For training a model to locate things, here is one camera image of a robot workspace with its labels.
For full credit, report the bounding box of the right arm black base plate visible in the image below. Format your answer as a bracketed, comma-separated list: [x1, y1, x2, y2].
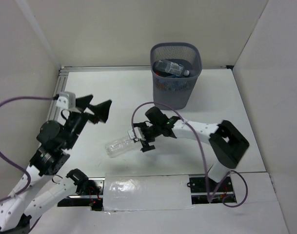
[187, 170, 235, 195]

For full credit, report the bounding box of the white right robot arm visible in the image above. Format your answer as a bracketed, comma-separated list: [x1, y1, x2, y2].
[105, 102, 250, 191]

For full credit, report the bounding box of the clear crushed plastic bottle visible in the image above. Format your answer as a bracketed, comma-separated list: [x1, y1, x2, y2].
[105, 136, 140, 158]

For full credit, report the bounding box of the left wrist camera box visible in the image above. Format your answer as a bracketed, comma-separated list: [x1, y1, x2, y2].
[55, 92, 76, 110]

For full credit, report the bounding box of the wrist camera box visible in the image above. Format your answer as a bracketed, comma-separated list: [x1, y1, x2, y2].
[128, 127, 145, 142]
[55, 92, 76, 110]

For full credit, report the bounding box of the grey mesh waste bin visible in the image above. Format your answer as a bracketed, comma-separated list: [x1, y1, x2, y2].
[150, 42, 202, 110]

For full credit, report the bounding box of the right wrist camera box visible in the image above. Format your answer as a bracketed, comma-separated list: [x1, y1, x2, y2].
[128, 127, 145, 142]

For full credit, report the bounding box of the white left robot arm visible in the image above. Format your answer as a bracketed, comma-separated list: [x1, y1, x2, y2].
[0, 95, 112, 234]

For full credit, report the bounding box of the clear bottle blue label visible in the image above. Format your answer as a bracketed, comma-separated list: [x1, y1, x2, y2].
[153, 59, 190, 77]

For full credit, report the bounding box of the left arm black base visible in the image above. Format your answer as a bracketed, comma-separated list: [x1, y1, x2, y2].
[57, 177, 105, 212]

